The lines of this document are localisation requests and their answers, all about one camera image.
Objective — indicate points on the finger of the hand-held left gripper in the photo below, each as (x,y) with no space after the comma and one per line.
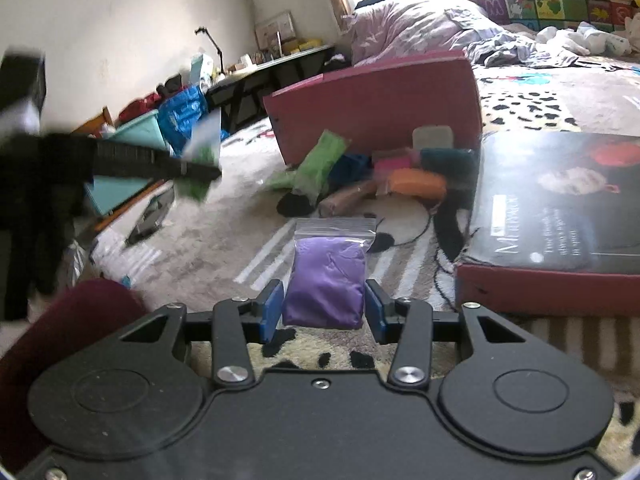
(150,160)

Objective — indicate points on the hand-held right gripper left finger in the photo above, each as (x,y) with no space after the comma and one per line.
(271,310)

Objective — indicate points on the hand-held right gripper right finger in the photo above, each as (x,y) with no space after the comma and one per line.
(377,310)

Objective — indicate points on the green clay bag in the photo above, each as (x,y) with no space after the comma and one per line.
(196,190)

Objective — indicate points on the purple clay bag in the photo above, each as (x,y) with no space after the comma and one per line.
(325,280)

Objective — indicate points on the pile of coloured clay packets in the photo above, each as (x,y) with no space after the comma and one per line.
(415,185)

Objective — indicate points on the red cardboard box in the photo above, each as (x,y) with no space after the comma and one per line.
(375,100)

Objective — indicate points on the teal storage bin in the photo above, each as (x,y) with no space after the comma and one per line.
(142,127)

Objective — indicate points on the red bag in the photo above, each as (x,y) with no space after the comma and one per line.
(137,107)

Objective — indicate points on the black smartphone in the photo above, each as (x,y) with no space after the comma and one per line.
(150,215)

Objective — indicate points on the blue plastic bag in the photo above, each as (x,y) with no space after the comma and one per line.
(180,110)

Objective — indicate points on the wooden chair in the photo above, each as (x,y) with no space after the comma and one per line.
(106,116)

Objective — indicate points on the black bag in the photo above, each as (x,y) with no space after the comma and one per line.
(170,85)

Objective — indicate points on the pale blue packet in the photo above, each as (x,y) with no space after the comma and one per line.
(202,67)

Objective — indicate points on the black gooseneck holder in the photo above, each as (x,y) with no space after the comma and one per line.
(216,47)

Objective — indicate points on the dark desk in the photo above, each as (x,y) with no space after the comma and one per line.
(272,63)

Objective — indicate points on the maroon cloth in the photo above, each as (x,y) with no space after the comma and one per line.
(65,330)

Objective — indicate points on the yellow box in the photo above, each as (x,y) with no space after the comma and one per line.
(307,44)

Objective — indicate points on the lavender garment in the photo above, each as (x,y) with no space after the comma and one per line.
(505,47)

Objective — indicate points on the purple duvet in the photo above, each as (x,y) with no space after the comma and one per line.
(415,20)

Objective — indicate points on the white garment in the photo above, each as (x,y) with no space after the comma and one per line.
(580,40)

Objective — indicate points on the alphabet foam mat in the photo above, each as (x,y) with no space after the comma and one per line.
(550,5)

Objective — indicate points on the picture frame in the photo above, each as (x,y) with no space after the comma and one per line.
(274,29)

